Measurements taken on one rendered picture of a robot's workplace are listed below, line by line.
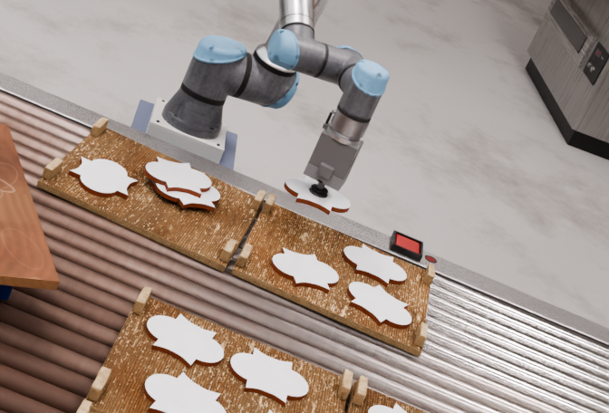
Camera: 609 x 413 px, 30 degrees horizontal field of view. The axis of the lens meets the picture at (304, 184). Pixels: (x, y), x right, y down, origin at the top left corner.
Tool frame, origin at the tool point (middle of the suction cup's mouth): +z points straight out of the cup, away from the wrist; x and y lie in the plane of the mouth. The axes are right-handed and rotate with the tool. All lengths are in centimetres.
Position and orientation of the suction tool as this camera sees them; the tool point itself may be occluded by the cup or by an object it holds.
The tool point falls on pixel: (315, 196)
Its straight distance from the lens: 244.2
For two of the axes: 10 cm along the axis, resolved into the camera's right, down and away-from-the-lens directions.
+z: -3.7, 8.4, 4.0
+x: 2.7, -3.2, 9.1
